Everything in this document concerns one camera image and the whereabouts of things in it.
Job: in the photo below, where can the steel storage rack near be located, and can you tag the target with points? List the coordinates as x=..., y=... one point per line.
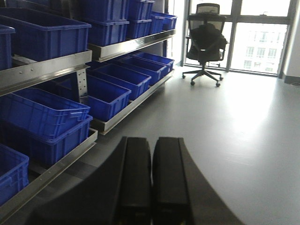
x=27, y=75

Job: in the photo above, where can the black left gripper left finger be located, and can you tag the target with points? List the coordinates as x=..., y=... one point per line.
x=116, y=193

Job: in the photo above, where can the blue crate lower far rack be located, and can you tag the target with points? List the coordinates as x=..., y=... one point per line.
x=105, y=99

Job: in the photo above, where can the steel storage rack far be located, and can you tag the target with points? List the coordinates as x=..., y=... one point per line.
x=109, y=52

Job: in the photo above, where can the black mesh office chair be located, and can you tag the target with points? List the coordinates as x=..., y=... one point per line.
x=207, y=41

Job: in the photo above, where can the steel storage rack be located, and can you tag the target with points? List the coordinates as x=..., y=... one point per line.
x=27, y=75
x=109, y=52

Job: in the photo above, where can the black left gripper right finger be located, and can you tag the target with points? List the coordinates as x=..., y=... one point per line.
x=181, y=193

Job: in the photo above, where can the stacked blue crate lower rack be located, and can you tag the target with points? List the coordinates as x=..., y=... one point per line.
x=43, y=126

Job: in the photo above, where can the blue crate bottom left corner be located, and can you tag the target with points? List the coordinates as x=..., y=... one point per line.
x=13, y=172

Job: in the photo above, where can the large blue crate upper rack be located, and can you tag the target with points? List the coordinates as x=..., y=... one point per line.
x=42, y=36

